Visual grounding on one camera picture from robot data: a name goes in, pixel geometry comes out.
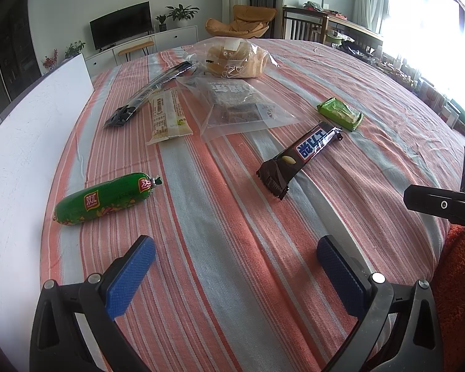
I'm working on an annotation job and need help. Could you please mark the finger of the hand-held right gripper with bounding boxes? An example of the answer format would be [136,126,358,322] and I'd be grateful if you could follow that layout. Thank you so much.
[404,184,465,237]

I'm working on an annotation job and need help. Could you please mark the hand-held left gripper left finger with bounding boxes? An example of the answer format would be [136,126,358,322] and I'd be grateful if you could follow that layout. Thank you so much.
[29,235,157,372]

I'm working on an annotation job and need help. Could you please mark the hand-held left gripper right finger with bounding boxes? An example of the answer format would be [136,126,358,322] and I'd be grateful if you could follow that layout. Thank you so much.
[316,235,444,372]

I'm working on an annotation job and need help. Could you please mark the green sausage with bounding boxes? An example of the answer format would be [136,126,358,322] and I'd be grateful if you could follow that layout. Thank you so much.
[53,172,163,226]

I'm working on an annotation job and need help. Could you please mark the green snack packet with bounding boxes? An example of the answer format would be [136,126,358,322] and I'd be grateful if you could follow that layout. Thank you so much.
[317,97,365,131]

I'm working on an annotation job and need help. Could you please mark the dark brown chocolate bar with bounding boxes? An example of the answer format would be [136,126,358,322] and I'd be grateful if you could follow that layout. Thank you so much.
[256,121,344,201]

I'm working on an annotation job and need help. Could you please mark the cream snack packet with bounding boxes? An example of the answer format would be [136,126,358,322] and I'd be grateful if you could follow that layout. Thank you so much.
[146,88,194,146]

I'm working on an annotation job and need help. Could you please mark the long black snack packet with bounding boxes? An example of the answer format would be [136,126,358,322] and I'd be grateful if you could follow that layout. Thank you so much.
[103,61,196,128]

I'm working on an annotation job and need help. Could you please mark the clear bag of brown cakes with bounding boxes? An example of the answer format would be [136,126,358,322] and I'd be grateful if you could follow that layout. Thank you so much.
[176,75,298,144]

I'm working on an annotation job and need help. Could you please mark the clear bag of bread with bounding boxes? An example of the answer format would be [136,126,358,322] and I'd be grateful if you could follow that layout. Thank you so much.
[186,37,280,80]

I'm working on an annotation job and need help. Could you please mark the orange fuzzy cloth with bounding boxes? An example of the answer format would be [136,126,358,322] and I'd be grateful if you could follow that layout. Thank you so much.
[430,223,465,372]

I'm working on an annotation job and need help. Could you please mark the cluttered low shelf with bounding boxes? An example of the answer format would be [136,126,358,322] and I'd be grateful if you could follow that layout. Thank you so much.
[372,46,465,136]

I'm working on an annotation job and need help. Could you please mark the striped cloth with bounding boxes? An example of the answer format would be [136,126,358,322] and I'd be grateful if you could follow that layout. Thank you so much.
[39,38,465,372]

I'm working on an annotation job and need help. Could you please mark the wooden side table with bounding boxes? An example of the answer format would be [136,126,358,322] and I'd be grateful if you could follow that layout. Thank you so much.
[325,13,384,51]

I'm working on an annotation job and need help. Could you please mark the white sheer curtain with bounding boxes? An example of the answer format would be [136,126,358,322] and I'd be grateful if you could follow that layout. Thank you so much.
[354,0,390,33]

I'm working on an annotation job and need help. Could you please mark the dark wooden crib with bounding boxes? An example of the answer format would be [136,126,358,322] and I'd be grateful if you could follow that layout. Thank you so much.
[282,6,328,41]

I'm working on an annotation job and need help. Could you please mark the wooden stool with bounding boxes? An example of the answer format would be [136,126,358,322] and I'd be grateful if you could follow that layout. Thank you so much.
[118,40,156,63]

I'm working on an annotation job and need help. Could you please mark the red flowers in vase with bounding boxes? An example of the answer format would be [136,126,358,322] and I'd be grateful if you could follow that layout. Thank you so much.
[42,49,59,71]

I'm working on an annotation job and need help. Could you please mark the leafy plant in vase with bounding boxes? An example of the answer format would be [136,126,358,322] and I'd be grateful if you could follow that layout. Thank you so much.
[65,41,86,59]

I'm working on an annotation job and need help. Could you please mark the white television cabinet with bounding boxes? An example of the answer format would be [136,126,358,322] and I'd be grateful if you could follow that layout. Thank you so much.
[83,25,199,76]

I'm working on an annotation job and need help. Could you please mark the dark tall cabinet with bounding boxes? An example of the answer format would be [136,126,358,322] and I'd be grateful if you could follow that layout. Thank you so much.
[0,8,43,101]

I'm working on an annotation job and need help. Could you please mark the black television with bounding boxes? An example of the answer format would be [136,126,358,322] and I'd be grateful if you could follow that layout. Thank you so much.
[90,2,153,50]

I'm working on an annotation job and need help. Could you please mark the orange lounge chair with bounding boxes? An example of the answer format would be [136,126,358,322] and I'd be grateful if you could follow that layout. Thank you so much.
[205,5,277,39]

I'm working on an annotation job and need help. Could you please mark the large potted plant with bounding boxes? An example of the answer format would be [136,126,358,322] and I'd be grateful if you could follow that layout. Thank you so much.
[166,5,199,28]

